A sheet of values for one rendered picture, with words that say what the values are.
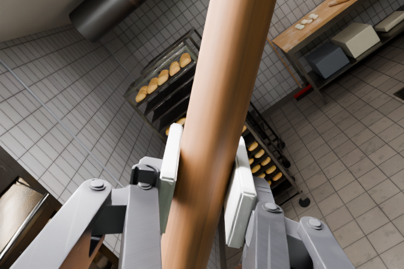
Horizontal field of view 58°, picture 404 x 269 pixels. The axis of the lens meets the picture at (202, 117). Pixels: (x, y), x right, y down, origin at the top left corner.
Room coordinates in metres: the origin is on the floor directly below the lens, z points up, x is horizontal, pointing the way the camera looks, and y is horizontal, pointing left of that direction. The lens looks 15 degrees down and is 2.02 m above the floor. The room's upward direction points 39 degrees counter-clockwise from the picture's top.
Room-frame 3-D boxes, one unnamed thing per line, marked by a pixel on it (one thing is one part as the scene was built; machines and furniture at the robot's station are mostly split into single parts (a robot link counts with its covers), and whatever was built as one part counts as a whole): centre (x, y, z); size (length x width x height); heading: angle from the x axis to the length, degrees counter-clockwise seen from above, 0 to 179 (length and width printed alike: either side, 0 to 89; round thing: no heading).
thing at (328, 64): (4.46, -1.73, 0.35); 0.50 x 0.36 x 0.24; 168
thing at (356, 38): (4.37, -2.14, 0.35); 0.50 x 0.36 x 0.24; 169
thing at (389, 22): (4.27, -2.61, 0.27); 0.34 x 0.26 x 0.07; 84
